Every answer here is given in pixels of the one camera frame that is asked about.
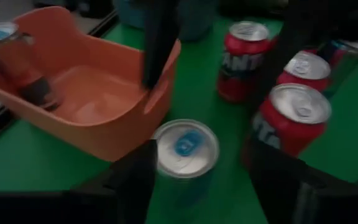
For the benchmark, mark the red Fanta can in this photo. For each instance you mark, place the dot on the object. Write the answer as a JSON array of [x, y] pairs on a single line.
[[306, 70], [291, 124], [244, 53]]

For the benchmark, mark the teal plastic basket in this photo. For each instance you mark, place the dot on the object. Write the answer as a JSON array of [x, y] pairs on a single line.
[[194, 21]]

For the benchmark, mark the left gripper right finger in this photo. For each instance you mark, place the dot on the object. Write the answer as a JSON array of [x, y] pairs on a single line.
[[291, 193]]

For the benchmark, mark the orange plastic basket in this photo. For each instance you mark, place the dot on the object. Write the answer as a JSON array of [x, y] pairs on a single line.
[[104, 109]]

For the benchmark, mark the dark blue Red Bull can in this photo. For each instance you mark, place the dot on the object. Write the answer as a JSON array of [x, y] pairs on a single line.
[[14, 62]]

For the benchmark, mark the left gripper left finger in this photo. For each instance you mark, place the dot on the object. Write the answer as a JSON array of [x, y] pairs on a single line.
[[129, 193]]

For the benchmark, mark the silver light-blue Red Bull can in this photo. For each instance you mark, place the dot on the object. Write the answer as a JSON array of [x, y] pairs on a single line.
[[185, 149], [353, 53]]

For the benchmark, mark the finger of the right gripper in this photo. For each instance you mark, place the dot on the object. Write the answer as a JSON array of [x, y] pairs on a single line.
[[272, 68], [160, 46]]

